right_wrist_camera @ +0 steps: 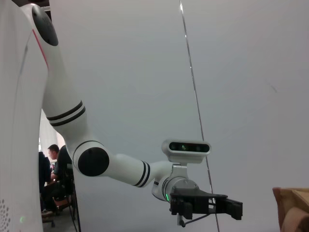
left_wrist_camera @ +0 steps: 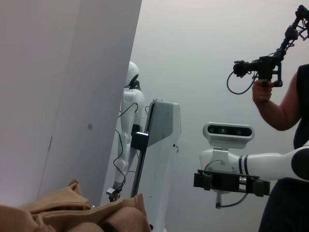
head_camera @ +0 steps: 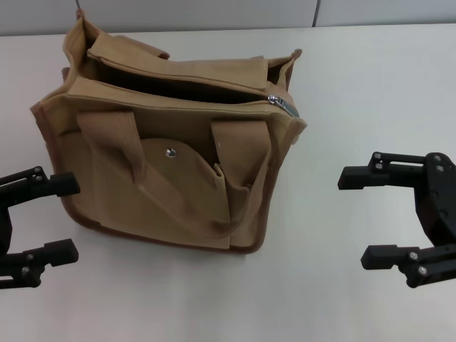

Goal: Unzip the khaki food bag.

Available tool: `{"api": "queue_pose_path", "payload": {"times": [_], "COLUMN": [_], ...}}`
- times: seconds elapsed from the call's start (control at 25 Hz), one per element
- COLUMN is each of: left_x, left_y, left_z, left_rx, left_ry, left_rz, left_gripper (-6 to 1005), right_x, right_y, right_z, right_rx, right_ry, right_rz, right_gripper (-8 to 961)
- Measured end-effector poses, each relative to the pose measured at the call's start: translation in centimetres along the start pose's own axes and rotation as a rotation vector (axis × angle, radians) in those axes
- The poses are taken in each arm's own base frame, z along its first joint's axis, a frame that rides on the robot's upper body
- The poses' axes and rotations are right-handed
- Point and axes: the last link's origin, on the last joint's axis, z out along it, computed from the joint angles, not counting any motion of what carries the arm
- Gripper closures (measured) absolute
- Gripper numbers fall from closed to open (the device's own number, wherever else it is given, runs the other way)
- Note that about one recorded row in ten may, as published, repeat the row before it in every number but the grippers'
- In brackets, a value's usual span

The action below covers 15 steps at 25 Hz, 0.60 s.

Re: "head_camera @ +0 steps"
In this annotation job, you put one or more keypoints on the khaki canvas food bag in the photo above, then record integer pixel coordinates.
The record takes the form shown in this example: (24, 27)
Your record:
(160, 199)

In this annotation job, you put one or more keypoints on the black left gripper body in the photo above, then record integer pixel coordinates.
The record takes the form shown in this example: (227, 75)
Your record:
(4, 231)

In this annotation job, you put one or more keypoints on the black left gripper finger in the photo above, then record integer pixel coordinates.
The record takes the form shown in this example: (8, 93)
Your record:
(64, 185)
(60, 253)

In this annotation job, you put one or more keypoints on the silver zipper pull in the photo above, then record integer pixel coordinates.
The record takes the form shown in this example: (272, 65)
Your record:
(286, 106)

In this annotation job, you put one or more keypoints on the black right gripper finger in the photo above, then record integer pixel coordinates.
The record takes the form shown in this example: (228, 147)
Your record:
(356, 178)
(381, 258)

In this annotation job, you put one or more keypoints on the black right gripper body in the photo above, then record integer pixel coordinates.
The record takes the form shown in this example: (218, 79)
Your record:
(440, 203)

